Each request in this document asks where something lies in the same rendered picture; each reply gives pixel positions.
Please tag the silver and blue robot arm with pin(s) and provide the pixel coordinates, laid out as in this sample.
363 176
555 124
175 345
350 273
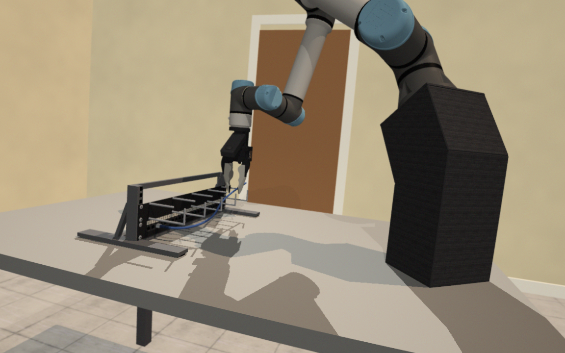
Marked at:
388 27

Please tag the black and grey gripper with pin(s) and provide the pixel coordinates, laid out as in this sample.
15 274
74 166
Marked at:
243 156

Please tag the black metal rack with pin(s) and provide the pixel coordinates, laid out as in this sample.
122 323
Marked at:
146 221

